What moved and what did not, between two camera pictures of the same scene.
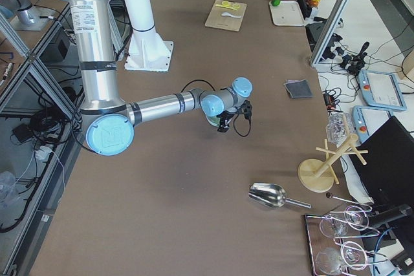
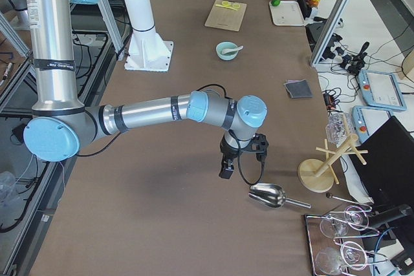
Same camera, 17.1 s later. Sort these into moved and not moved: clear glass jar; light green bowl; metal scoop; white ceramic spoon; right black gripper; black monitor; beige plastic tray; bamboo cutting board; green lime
Moved: right black gripper; light green bowl; white ceramic spoon
Not moved: black monitor; bamboo cutting board; clear glass jar; metal scoop; beige plastic tray; green lime
